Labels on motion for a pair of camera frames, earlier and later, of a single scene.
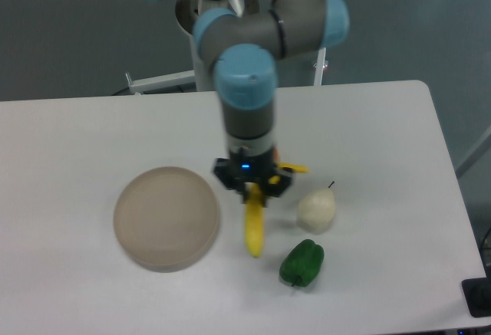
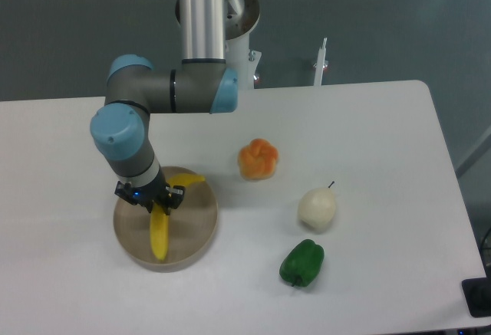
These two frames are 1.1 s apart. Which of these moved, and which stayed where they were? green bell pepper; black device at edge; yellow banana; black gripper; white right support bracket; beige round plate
Moved: black gripper; yellow banana
Stayed: black device at edge; white right support bracket; beige round plate; green bell pepper
